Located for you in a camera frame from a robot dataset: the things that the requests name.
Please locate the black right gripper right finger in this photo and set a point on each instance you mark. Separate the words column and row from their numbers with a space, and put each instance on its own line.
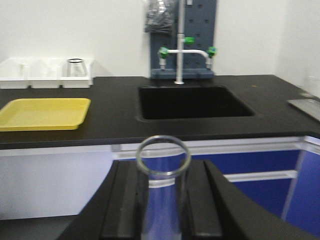
column 217, row 210

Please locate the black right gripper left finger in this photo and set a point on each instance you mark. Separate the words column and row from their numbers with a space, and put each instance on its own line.
column 111, row 213

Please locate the glass test tube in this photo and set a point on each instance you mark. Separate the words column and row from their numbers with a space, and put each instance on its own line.
column 162, row 163

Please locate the yellow plastic tray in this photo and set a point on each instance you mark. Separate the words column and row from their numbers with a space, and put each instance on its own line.
column 43, row 114

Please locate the blue lab cabinet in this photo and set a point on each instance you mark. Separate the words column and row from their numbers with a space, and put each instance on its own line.
column 280, row 174

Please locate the black lab sink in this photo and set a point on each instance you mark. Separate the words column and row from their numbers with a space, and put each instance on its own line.
column 189, row 102

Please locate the white bin right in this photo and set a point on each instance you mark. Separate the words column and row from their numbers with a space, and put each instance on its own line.
column 77, row 82

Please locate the white bin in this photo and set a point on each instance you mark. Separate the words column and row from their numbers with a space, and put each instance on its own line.
column 77, row 82
column 44, row 73
column 14, row 74

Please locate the grey metal plate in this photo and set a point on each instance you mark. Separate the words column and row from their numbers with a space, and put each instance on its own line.
column 309, row 106

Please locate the glass conical flask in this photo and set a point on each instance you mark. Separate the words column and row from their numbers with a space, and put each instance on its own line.
column 76, row 67

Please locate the white bin middle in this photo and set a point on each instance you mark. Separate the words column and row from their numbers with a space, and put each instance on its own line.
column 44, row 73

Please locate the white lab faucet green knobs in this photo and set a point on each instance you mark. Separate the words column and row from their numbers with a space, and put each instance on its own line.
column 163, row 52

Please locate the white bin left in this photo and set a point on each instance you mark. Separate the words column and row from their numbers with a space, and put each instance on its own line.
column 14, row 74

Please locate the grey pegboard drying rack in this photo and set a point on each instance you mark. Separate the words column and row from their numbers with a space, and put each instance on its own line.
column 199, row 24

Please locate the grey plastic bag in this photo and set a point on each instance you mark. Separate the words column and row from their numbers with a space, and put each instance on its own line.
column 159, row 16

